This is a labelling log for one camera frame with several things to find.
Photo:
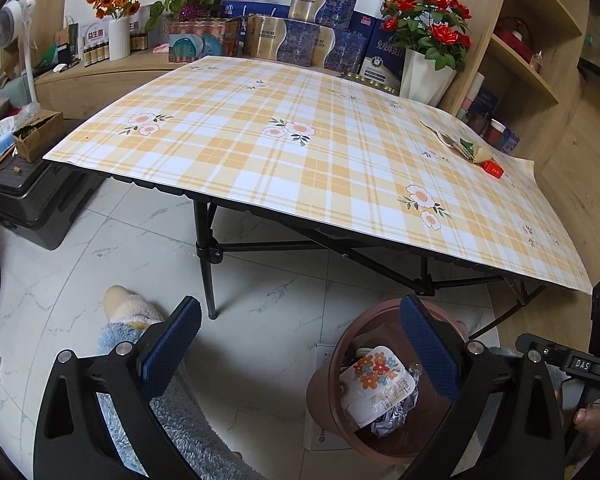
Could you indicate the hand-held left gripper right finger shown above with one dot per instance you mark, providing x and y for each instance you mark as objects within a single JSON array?
[{"x": 430, "y": 345}]

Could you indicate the crumpled silver wrapper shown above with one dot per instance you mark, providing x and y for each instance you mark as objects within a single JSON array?
[{"x": 392, "y": 420}]

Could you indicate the wooden sideboard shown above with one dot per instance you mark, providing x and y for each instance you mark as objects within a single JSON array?
[{"x": 95, "y": 85}]

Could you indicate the teal shell print box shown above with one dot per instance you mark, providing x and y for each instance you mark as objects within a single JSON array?
[{"x": 190, "y": 50}]

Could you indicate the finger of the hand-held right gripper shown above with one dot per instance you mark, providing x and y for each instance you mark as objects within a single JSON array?
[{"x": 552, "y": 355}]

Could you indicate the open cardboard box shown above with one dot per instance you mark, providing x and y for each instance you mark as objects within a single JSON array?
[{"x": 40, "y": 135}]

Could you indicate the small kraft paper bag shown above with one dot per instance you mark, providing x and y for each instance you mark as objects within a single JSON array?
[{"x": 67, "y": 35}]

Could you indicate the glass perfume bottle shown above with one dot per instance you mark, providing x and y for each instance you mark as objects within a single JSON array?
[{"x": 536, "y": 62}]

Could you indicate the dark blue carton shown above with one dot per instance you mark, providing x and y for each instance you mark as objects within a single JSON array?
[{"x": 367, "y": 24}]

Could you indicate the red basket on shelf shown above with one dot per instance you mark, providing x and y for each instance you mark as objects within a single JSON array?
[{"x": 515, "y": 42}]

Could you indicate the red rose bouquet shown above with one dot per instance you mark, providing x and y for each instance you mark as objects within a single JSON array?
[{"x": 430, "y": 20}]

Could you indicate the folding table, plaid cloth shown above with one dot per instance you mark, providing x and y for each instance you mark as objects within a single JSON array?
[{"x": 280, "y": 170}]

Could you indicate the blue gold gift box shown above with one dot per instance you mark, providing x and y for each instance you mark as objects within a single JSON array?
[
  {"x": 280, "y": 42},
  {"x": 320, "y": 5},
  {"x": 342, "y": 50}
]

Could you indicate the person's left fluffy trouser leg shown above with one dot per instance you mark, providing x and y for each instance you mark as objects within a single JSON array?
[{"x": 195, "y": 435}]

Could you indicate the wooden shelf unit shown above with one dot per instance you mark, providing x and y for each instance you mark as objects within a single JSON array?
[{"x": 480, "y": 20}]

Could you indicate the gold embossed tray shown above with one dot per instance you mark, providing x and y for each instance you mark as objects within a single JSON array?
[{"x": 375, "y": 82}]

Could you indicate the row of small brown bottles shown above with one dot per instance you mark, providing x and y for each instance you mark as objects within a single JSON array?
[{"x": 95, "y": 55}]

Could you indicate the black suitcase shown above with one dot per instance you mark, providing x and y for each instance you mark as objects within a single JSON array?
[{"x": 35, "y": 205}]

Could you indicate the white floral print packet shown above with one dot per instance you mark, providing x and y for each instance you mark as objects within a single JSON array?
[{"x": 375, "y": 385}]

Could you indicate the white standing fan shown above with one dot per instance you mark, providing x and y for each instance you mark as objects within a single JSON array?
[{"x": 10, "y": 25}]

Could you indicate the blue printed carton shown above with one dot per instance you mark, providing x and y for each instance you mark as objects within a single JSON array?
[{"x": 487, "y": 105}]

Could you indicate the white ribbed vase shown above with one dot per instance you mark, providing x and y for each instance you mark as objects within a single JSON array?
[{"x": 120, "y": 40}]

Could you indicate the person's right hand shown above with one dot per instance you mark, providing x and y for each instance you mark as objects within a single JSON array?
[{"x": 595, "y": 417}]

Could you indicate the brown plastic bin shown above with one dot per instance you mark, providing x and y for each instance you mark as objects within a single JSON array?
[{"x": 330, "y": 400}]

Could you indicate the white green label box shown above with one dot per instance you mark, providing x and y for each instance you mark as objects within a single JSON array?
[{"x": 95, "y": 32}]

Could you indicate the small red box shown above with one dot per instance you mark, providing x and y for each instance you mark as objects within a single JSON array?
[{"x": 492, "y": 168}]

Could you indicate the blue tissue pack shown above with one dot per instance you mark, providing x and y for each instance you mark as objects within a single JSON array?
[{"x": 5, "y": 145}]

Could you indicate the orange flower bouquet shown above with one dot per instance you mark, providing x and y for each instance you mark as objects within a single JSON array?
[{"x": 115, "y": 2}]

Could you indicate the stack of pastel paper cups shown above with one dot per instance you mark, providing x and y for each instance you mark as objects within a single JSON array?
[{"x": 472, "y": 97}]

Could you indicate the pile of torn white packets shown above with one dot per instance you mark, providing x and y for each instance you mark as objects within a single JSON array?
[{"x": 450, "y": 135}]

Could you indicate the small blue box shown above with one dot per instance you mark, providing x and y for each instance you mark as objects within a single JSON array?
[{"x": 511, "y": 142}]

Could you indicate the blue white supplement box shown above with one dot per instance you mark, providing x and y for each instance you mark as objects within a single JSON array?
[{"x": 380, "y": 65}]

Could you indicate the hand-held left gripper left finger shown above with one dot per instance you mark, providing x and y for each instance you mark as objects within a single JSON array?
[{"x": 170, "y": 345}]

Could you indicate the person's left fluffy slipper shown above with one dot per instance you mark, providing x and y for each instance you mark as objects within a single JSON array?
[{"x": 130, "y": 307}]

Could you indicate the black folding table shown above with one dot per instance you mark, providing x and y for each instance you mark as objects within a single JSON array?
[{"x": 202, "y": 240}]

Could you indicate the red paper cup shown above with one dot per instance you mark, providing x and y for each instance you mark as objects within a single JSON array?
[{"x": 496, "y": 134}]

